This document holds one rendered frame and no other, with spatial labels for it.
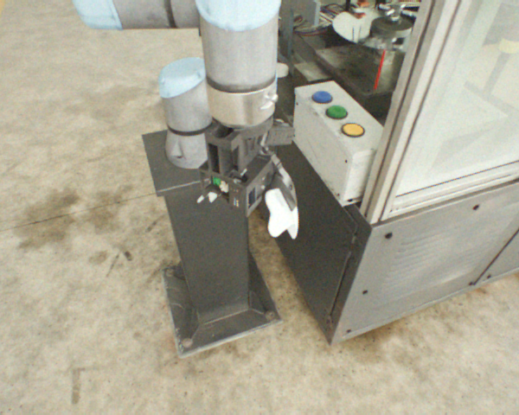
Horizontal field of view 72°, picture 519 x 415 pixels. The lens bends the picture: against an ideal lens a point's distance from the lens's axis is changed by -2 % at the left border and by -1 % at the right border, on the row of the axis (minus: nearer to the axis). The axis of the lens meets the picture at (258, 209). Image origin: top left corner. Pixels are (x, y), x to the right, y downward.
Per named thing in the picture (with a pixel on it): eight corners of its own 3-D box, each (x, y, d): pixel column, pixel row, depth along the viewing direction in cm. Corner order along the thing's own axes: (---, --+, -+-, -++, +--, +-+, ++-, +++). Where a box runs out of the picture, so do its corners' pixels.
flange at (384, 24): (409, 36, 97) (413, 27, 95) (368, 30, 100) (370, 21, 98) (412, 22, 104) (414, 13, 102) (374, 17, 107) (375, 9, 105)
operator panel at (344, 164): (381, 194, 84) (400, 142, 73) (341, 207, 81) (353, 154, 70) (325, 130, 102) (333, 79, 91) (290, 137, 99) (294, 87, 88)
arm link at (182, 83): (169, 105, 92) (158, 53, 82) (221, 104, 93) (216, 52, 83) (162, 132, 84) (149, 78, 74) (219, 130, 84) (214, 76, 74)
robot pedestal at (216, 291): (181, 355, 132) (126, 222, 78) (162, 270, 158) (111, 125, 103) (280, 321, 142) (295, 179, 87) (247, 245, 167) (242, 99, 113)
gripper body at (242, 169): (201, 200, 49) (189, 124, 40) (235, 164, 54) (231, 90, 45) (249, 221, 46) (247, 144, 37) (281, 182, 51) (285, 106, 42)
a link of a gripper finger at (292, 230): (278, 258, 51) (244, 209, 48) (296, 232, 55) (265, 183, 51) (294, 258, 49) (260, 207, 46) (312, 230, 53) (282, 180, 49)
